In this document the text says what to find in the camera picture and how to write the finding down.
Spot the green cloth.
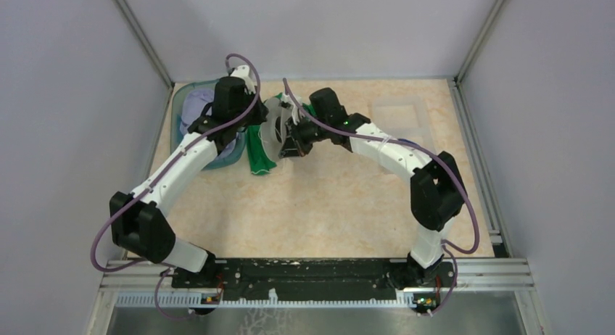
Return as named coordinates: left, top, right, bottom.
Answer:
left=245, top=92, right=305, bottom=175

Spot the lavender cloth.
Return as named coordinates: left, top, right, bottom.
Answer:
left=179, top=88, right=215, bottom=136

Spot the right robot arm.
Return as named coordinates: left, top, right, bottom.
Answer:
left=278, top=88, right=466, bottom=288

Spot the white filament spool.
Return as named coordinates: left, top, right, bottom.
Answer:
left=259, top=96, right=292, bottom=162

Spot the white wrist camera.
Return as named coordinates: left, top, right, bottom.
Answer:
left=280, top=93, right=299, bottom=120
left=229, top=65, right=257, bottom=94

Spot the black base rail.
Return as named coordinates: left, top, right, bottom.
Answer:
left=171, top=258, right=455, bottom=312

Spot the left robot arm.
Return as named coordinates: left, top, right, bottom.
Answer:
left=110, top=73, right=268, bottom=287

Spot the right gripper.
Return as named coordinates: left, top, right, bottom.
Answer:
left=278, top=114, right=329, bottom=160

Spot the clear plastic box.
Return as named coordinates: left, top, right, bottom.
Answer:
left=369, top=96, right=436, bottom=152

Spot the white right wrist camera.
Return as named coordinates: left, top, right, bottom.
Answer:
left=280, top=93, right=299, bottom=120

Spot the teal plastic basket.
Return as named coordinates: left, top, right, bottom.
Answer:
left=170, top=80, right=246, bottom=170

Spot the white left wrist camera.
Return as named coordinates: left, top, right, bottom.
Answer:
left=229, top=65, right=257, bottom=94

